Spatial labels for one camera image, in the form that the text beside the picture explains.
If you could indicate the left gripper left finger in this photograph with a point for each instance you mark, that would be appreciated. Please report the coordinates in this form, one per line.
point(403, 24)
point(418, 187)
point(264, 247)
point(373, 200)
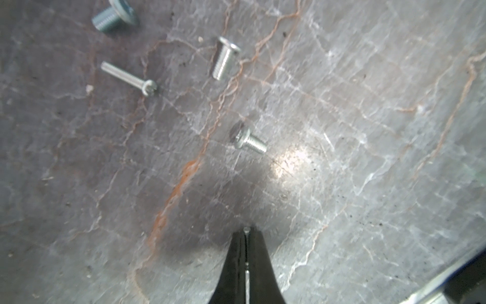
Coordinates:
point(231, 287)

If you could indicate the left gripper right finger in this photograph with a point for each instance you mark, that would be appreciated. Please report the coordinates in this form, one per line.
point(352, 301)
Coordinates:
point(263, 286)

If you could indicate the short silver screw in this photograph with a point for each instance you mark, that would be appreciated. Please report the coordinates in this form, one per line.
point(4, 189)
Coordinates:
point(244, 138)

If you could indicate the long thin silver screw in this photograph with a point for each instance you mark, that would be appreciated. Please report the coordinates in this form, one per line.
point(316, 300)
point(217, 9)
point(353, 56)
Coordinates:
point(147, 87)

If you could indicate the flat head silver screw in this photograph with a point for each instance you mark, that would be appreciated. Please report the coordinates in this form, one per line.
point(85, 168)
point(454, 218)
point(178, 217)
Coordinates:
point(224, 57)

